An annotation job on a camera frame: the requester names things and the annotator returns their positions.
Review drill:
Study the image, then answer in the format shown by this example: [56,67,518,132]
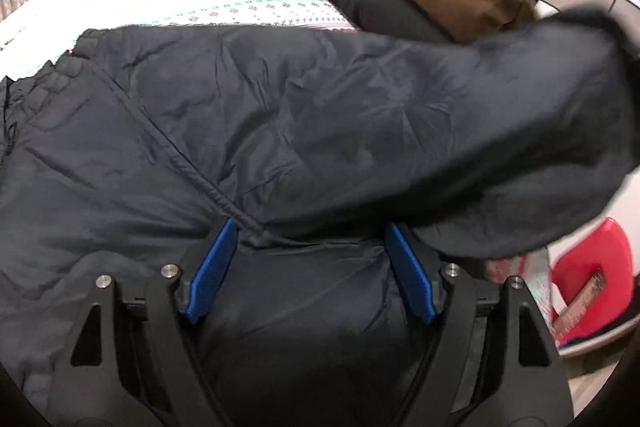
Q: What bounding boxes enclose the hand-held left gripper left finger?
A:
[46,218,239,427]

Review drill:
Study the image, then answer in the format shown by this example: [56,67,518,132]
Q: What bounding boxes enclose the red plastic basin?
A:
[549,217,636,348]

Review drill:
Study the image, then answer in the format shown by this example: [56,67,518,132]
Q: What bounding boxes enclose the black folded garment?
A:
[299,0,453,44]

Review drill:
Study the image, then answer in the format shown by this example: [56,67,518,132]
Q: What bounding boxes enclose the dark navy padded jacket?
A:
[0,6,640,427]

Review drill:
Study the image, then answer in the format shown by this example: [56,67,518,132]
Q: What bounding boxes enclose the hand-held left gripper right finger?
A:
[384,222,573,427]

